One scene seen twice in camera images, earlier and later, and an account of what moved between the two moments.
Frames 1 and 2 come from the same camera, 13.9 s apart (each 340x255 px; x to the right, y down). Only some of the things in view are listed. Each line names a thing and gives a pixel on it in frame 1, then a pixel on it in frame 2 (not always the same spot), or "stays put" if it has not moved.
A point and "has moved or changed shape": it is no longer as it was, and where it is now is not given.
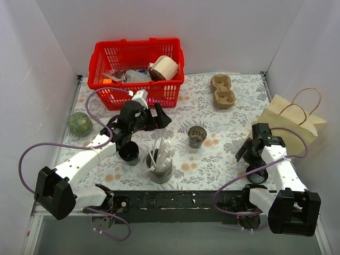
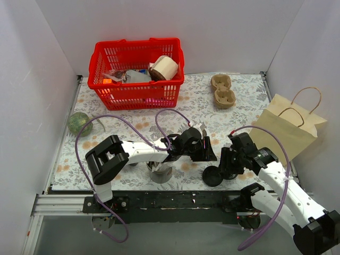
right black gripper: (248, 150) -> (225, 161)
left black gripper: (152, 120) -> (203, 153)
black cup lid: (258, 177) has moved or changed shape
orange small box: (107, 81) stays put
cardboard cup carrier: (224, 96) stays put
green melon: (79, 124) stays put
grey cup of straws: (159, 161) stays put
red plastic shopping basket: (133, 55) stays put
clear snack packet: (117, 75) stays put
